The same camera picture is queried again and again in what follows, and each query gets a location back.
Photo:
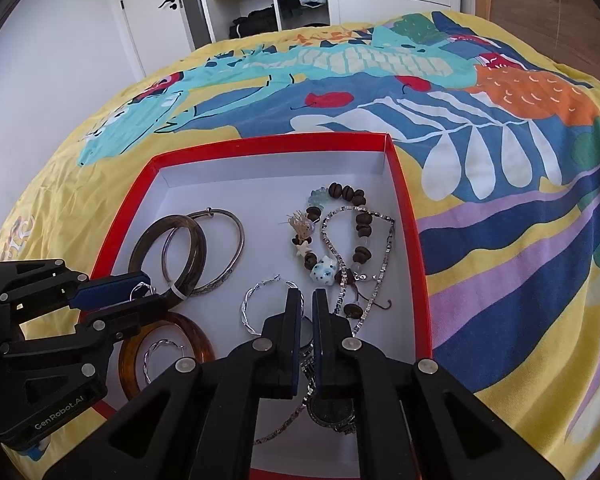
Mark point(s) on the orange amber bangle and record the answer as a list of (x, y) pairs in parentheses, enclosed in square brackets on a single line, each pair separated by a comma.
[(200, 335)]

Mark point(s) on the white door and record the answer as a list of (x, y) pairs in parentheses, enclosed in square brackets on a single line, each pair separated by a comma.
[(155, 15)]

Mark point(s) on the thin silver bangle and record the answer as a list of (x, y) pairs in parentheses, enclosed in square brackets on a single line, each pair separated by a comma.
[(230, 255)]

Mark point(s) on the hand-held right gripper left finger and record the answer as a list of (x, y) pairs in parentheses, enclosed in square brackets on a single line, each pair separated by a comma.
[(291, 345)]

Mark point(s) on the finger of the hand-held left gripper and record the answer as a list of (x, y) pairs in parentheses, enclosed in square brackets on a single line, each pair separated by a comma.
[(130, 317), (110, 292)]

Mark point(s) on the yellow dinosaur printed blanket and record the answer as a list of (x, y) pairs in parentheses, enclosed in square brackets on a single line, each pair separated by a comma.
[(505, 210)]

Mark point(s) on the silver hoop earring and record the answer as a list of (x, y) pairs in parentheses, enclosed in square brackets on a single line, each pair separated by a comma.
[(247, 310), (152, 355)]

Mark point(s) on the red cardboard box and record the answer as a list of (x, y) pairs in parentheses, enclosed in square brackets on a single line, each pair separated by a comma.
[(260, 185)]

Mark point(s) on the dark brown bangle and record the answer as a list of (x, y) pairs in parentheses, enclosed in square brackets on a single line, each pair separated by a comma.
[(145, 240)]

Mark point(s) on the folded black clothes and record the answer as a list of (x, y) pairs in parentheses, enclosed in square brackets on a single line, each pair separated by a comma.
[(260, 20)]

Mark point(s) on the brown wooden panel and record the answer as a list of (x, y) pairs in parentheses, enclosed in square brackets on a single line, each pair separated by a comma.
[(545, 15)]

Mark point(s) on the silver wristwatch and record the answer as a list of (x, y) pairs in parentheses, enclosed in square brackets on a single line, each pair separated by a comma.
[(332, 412)]

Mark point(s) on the white open wardrobe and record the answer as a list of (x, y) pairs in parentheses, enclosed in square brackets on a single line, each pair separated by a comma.
[(260, 5)]

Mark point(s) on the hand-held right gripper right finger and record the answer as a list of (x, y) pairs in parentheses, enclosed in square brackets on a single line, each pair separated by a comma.
[(322, 345)]

